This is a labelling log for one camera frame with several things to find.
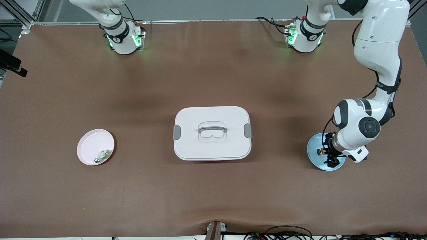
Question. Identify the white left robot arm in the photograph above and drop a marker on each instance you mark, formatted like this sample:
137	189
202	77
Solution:
377	40

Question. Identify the brown table mat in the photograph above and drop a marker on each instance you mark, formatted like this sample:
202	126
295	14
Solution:
213	193

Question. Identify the light blue round plate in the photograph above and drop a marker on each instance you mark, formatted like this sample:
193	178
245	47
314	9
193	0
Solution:
313	161

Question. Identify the silver table edge rail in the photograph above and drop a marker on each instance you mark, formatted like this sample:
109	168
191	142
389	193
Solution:
217	20

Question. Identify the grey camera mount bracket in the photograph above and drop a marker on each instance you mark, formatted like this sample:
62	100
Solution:
213	231

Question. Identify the pink round plate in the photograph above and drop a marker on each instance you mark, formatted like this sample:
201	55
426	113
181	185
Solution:
87	153

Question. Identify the aluminium frame corner post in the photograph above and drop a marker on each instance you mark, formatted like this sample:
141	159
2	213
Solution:
26	24

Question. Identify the orange push button switch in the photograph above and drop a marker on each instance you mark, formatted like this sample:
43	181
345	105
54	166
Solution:
321	152

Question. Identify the green push button switch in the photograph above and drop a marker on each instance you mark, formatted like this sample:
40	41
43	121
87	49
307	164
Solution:
101	156

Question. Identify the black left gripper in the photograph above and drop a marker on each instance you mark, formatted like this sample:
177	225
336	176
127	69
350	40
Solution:
328	144

